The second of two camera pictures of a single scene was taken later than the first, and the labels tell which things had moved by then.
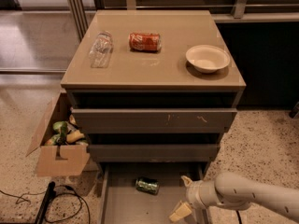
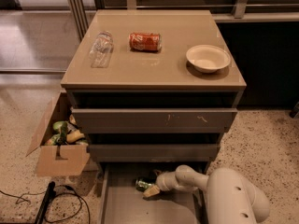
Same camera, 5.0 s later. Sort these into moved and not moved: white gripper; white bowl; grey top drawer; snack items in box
Moved: white gripper
Not moved: white bowl; snack items in box; grey top drawer
